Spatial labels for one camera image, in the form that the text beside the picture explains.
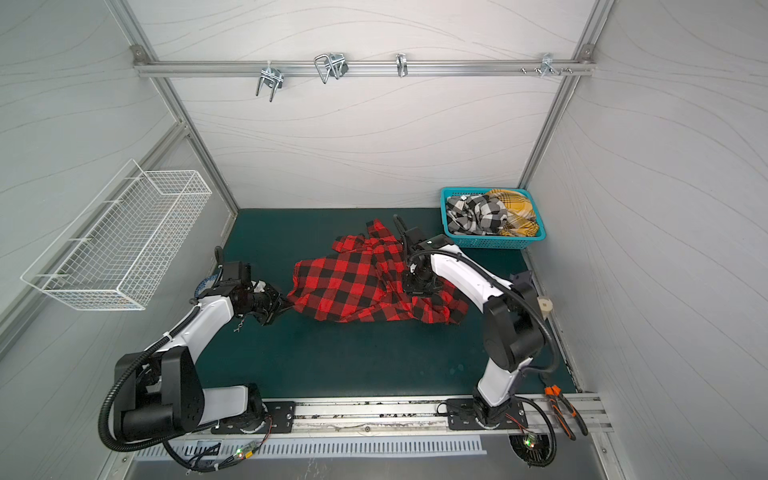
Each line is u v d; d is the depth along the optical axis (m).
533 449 0.72
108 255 0.66
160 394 0.41
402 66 0.78
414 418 0.75
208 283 0.93
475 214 1.08
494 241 1.02
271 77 0.79
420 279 0.73
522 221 1.04
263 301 0.75
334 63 0.76
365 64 0.78
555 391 0.76
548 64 0.76
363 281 0.96
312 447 0.70
